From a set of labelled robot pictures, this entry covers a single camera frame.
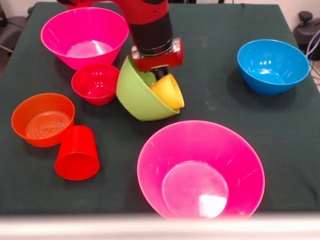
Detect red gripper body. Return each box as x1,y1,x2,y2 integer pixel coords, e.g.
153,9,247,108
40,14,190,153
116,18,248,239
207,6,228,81
131,37,185,73

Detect yellow cup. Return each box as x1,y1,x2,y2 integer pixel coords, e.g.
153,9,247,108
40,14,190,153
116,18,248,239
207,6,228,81
149,73,185,110

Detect green bowl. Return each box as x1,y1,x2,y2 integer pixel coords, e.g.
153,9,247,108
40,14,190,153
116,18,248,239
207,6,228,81
115,56,181,122

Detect small crimson bowl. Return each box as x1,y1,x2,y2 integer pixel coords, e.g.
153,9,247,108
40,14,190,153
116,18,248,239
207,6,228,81
71,63,121,106

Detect large pink bowl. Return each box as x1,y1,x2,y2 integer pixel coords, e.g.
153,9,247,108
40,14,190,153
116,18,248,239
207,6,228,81
40,6,130,72
136,120,266,221

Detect blue bowl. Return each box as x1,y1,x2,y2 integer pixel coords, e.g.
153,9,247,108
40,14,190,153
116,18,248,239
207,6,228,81
237,39,311,97

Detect red cup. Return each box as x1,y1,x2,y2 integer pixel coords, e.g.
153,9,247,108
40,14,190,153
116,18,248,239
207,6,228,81
54,124,101,181

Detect orange bowl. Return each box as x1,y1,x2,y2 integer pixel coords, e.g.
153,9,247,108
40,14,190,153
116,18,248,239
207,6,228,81
11,92,76,148

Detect dark green table cloth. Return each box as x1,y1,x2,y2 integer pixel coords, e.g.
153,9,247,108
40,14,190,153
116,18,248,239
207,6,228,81
0,2,320,216

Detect tangle of cables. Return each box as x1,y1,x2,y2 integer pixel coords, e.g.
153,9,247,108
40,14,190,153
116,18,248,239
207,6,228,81
303,29,320,86

